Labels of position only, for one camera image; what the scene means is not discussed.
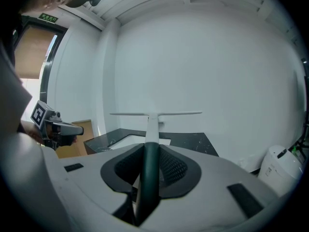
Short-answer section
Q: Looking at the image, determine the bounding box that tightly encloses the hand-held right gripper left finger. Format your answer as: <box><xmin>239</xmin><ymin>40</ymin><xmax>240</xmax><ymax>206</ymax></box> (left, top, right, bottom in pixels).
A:
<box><xmin>100</xmin><ymin>143</ymin><xmax>145</xmax><ymax>193</ymax></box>

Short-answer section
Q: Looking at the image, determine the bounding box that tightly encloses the brown cardboard box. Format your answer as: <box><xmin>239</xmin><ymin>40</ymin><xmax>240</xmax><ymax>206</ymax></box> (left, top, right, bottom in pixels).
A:
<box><xmin>55</xmin><ymin>119</ymin><xmax>94</xmax><ymax>160</ymax></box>

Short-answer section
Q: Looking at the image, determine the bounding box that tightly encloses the white cylindrical appliance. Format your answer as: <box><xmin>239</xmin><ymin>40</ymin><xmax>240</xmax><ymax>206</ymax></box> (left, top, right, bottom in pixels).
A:
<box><xmin>257</xmin><ymin>145</ymin><xmax>304</xmax><ymax>198</ymax></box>

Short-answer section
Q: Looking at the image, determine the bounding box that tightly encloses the person's grey shirt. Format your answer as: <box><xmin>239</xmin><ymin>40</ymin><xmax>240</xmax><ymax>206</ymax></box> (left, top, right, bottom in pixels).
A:
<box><xmin>0</xmin><ymin>13</ymin><xmax>33</xmax><ymax>136</ymax></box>

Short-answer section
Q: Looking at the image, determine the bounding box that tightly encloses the black door frame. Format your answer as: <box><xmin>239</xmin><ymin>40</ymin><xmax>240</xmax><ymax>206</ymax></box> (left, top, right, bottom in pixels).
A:
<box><xmin>13</xmin><ymin>15</ymin><xmax>70</xmax><ymax>104</ymax></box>

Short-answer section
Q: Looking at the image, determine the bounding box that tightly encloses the green exit sign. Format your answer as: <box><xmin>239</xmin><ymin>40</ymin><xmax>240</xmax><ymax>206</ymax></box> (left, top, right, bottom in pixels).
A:
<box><xmin>38</xmin><ymin>13</ymin><xmax>59</xmax><ymax>24</ymax></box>

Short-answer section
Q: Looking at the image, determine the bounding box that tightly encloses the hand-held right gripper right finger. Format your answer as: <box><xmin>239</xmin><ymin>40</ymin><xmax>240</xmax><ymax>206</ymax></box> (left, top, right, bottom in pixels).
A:
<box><xmin>158</xmin><ymin>144</ymin><xmax>202</xmax><ymax>199</ymax></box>

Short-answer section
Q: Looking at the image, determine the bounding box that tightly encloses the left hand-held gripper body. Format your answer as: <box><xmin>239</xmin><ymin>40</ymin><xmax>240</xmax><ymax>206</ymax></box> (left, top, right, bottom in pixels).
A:
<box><xmin>30</xmin><ymin>100</ymin><xmax>84</xmax><ymax>151</ymax></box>

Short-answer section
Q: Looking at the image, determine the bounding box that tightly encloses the person's left hand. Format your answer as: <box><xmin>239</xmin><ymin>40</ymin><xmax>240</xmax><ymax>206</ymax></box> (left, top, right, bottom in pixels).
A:
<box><xmin>46</xmin><ymin>124</ymin><xmax>59</xmax><ymax>140</ymax></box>

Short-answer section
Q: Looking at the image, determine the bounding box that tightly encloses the person's left forearm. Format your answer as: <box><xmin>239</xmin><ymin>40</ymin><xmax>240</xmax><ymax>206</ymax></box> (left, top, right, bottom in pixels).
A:
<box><xmin>19</xmin><ymin>119</ymin><xmax>45</xmax><ymax>145</ymax></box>

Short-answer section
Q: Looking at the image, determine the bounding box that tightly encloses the white sink basin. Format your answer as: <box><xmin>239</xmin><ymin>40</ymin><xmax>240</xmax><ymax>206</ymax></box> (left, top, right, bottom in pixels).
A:
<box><xmin>109</xmin><ymin>133</ymin><xmax>171</xmax><ymax>151</ymax></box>

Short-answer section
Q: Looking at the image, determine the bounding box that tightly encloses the black marble vanity counter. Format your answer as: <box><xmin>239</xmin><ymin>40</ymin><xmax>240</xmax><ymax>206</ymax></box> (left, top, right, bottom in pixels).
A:
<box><xmin>83</xmin><ymin>128</ymin><xmax>220</xmax><ymax>158</ymax></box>

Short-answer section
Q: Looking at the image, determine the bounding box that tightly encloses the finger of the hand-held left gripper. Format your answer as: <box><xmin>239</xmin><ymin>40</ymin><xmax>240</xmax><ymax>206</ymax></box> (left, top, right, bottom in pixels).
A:
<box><xmin>58</xmin><ymin>135</ymin><xmax>78</xmax><ymax>147</ymax></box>

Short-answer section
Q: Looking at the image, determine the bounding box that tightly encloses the brown roller blind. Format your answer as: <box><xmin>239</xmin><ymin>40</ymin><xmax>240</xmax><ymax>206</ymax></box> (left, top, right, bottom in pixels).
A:
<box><xmin>14</xmin><ymin>25</ymin><xmax>58</xmax><ymax>80</ymax></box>

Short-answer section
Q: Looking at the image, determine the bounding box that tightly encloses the white squeegee with dark handle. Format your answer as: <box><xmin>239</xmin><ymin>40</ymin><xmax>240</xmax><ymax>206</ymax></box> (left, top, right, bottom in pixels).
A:
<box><xmin>110</xmin><ymin>110</ymin><xmax>203</xmax><ymax>227</ymax></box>

